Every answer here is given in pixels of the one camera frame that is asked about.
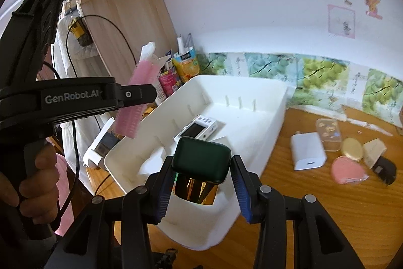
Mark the pink hair roller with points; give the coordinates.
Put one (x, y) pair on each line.
(143, 73)

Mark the black power adapter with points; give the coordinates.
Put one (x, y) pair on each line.
(385, 169)

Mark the beige power adapter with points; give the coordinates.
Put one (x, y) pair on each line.
(374, 149)

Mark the white handheld game console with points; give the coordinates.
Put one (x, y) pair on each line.
(195, 127)

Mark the white plastic storage bin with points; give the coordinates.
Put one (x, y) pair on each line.
(252, 117)

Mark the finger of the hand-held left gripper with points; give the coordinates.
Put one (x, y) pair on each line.
(138, 94)

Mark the yellow black small device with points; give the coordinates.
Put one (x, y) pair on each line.
(80, 32)

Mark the white spray bottle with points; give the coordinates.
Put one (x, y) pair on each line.
(160, 94)

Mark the orange cartoon wall sticker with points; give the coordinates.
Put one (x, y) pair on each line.
(371, 2)

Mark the wooden desk hutch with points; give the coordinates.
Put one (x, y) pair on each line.
(126, 20)

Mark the green gold perfume bottle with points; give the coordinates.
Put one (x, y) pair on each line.
(201, 158)

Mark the orange juice carton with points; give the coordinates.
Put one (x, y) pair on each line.
(187, 67)

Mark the white charger cube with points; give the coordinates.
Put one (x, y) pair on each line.
(307, 150)

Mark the white plastic nozzle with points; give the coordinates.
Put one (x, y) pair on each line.
(154, 158)

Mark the person's left hand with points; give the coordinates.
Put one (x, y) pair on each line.
(41, 184)

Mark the round gold compact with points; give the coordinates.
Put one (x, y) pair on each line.
(352, 147)

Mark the blue white tube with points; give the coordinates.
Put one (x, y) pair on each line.
(168, 59)

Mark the pink square wall sticker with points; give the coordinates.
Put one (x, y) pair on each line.
(341, 21)

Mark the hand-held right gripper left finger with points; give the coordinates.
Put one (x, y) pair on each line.
(163, 193)

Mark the pink can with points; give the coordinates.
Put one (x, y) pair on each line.
(170, 83)

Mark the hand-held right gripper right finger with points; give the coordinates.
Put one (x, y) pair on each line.
(241, 190)

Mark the small clear plastic case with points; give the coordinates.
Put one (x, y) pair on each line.
(329, 133)

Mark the pink correction tape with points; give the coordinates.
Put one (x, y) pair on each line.
(346, 169)

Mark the grape print cardboard sheet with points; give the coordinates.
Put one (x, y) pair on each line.
(381, 92)
(321, 73)

